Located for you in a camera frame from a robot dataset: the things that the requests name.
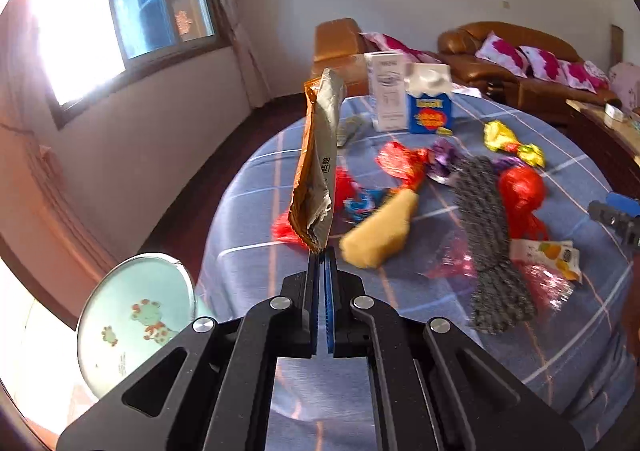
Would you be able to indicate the small white box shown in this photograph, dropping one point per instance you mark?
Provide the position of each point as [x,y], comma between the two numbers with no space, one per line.
[614,112]

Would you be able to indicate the wooden side table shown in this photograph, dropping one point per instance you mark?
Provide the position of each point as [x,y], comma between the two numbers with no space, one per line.
[615,146]

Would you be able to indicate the pink floral pillow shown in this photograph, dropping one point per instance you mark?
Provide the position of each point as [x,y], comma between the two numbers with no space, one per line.
[582,76]
[545,65]
[500,53]
[390,43]

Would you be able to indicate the red plastic strip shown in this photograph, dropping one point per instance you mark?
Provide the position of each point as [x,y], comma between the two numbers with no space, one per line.
[342,186]

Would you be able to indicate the red plastic bag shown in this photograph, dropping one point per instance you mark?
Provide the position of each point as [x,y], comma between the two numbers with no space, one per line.
[522,191]

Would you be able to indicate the orange leather armchair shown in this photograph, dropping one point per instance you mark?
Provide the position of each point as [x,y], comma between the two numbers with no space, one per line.
[337,46]

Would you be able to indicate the beige curtain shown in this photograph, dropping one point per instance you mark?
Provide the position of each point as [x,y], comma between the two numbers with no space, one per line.
[235,21]

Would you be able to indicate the orange and silver snack bag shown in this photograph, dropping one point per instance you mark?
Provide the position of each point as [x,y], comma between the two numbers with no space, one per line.
[315,156]

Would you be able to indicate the purple foil wrapper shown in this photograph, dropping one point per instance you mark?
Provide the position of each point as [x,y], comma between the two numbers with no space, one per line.
[445,158]

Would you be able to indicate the red foil wrapper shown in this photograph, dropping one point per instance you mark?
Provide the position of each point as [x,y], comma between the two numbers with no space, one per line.
[400,163]

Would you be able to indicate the small grey-green packet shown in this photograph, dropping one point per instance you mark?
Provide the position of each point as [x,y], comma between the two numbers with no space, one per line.
[351,130]

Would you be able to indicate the pale pink cushion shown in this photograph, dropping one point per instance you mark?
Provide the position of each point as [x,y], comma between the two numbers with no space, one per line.
[625,86]

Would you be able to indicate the red plastic scrap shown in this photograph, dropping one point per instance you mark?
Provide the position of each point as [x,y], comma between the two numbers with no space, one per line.
[285,231]

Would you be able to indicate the white fruit snack packet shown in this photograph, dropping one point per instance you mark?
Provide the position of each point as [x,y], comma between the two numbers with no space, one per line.
[550,253]

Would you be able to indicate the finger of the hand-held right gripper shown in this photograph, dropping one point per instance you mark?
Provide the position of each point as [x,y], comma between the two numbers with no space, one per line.
[617,218]

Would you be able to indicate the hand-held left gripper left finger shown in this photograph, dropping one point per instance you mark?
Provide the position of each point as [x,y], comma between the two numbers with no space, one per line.
[302,311]

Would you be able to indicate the blue candy wrapper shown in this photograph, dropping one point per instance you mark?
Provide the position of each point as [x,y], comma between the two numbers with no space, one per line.
[362,203]

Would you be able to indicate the tall white milk carton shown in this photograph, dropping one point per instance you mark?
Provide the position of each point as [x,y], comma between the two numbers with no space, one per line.
[387,96]

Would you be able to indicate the blue milk carton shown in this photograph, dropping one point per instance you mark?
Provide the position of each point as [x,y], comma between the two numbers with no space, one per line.
[430,116]

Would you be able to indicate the yellow sponge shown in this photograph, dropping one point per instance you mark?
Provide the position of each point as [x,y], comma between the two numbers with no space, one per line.
[380,236]

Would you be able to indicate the brown leather sofa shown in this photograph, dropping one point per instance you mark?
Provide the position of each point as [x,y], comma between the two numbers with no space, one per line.
[540,96]

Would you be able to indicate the pink transparent wrapper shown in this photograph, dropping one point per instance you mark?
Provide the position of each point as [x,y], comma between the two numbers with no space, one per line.
[452,261]

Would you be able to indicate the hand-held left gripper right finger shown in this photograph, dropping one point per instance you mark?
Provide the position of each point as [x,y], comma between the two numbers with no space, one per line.
[329,311]

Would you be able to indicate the window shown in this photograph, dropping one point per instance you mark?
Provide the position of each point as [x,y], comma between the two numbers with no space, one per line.
[135,6]

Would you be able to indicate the pink glitter wrapper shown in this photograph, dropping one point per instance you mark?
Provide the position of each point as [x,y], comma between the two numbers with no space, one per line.
[550,288]

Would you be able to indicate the light green cartoon bin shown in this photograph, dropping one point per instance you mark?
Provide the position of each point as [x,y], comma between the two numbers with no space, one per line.
[135,311]

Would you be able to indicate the yellow foil wrapper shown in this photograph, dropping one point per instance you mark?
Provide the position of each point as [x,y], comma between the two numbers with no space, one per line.
[500,136]

